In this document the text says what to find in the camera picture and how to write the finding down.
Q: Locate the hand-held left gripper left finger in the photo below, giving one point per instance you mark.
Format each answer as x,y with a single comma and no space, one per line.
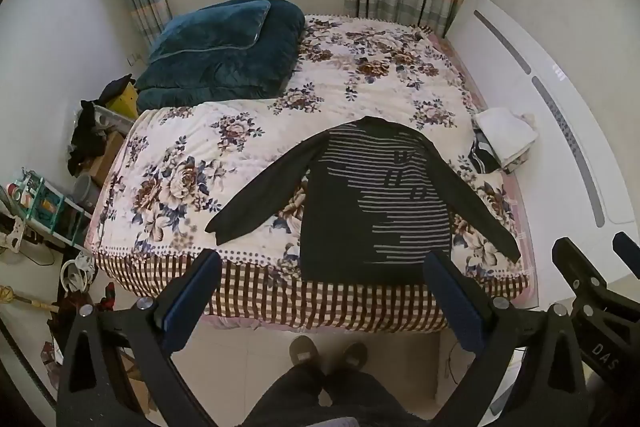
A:
192,292

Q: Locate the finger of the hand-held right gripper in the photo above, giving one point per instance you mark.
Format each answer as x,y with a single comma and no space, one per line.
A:
629,252
575,264

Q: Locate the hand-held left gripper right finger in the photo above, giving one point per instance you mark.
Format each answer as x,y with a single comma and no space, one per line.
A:
452,297

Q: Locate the dark striped sweater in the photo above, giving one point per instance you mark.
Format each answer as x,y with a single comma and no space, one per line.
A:
345,232

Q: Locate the folded white clothes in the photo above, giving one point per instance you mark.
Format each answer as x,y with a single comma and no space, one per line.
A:
507,134

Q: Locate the black clothes pile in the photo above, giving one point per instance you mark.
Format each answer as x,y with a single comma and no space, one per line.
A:
87,137

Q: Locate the pink bed sheet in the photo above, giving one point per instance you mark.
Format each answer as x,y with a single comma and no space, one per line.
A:
524,227

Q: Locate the person's right shoe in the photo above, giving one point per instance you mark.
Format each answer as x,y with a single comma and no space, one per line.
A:
354,355

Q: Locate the person's shoe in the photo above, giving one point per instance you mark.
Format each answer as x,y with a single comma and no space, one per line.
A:
354,355
304,349

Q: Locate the person's left shoe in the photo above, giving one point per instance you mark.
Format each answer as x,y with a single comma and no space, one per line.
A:
304,349

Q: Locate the black white striped cloth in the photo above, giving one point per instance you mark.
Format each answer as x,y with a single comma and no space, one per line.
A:
482,157

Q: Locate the floral bed blanket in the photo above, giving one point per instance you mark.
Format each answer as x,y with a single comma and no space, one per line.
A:
200,147

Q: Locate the grey bucket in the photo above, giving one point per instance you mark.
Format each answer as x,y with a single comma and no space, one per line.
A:
86,192

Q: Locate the person's legs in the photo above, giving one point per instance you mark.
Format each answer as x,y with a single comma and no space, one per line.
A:
340,399

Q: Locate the cardboard box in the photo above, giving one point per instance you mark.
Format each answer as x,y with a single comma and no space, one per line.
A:
107,154

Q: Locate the yellow stick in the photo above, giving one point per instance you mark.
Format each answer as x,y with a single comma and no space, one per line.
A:
30,302

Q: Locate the teal shelf rack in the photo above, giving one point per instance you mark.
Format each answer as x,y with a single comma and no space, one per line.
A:
50,207

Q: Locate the white headboard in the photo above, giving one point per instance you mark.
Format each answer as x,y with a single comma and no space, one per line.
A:
550,72

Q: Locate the yellow box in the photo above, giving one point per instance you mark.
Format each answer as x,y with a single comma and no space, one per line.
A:
127,102

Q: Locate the teal quilt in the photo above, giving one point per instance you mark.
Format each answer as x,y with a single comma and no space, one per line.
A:
225,72

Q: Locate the teal pillow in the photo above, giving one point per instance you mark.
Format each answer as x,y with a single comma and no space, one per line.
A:
210,27

